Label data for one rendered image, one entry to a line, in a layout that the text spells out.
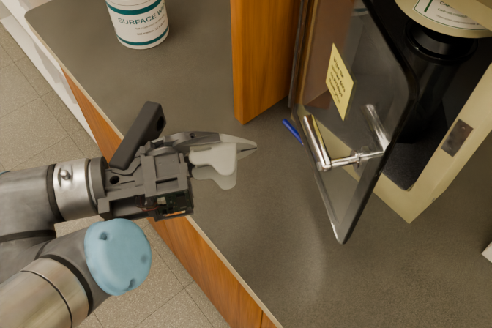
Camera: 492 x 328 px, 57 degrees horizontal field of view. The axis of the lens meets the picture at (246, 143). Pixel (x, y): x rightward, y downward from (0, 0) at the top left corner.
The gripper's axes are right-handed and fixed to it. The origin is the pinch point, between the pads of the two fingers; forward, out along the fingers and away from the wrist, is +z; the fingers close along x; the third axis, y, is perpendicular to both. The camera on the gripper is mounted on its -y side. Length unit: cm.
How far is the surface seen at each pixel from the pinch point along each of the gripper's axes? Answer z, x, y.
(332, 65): 13.8, 5.4, -6.5
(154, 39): -11, -24, -50
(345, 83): 13.8, 6.8, -1.9
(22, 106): -83, -121, -124
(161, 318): -29, -120, -11
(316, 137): 9.5, 0.7, 1.6
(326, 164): 9.4, 0.7, 6.0
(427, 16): 24.8, 12.7, -5.4
